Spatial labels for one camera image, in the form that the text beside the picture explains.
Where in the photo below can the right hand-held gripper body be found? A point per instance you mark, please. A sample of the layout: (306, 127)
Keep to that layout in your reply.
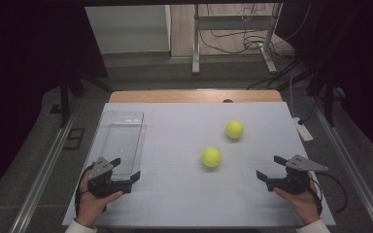
(294, 181)

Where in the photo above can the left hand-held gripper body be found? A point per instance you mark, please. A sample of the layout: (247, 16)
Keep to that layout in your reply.
(101, 186)

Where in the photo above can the clear plastic container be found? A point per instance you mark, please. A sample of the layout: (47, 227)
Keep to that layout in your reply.
(123, 136)

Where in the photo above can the yellow tennis ball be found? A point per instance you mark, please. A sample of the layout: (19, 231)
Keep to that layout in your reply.
(234, 129)
(211, 157)

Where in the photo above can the person's left hand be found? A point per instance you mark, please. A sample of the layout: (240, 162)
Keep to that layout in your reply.
(90, 207)

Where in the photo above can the person's right hand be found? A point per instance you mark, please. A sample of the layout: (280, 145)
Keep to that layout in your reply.
(306, 204)

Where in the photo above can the white power strip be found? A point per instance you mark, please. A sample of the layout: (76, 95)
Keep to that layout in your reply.
(303, 131)

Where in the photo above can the white board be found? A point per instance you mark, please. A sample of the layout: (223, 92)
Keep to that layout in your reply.
(181, 194)

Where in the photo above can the black metal stand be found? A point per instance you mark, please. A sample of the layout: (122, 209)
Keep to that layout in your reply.
(65, 100)
(328, 97)

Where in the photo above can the wooden table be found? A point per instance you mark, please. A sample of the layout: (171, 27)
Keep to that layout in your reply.
(175, 96)

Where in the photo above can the dark curtain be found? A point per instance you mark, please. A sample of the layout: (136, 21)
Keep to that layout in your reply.
(362, 64)
(19, 81)

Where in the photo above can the white cabinet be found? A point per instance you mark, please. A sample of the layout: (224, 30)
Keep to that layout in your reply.
(129, 29)

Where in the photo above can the aluminium rail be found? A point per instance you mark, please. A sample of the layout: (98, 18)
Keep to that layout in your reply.
(353, 168)
(42, 178)

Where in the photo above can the grey metal desk frame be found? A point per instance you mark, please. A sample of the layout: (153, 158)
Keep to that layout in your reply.
(233, 22)

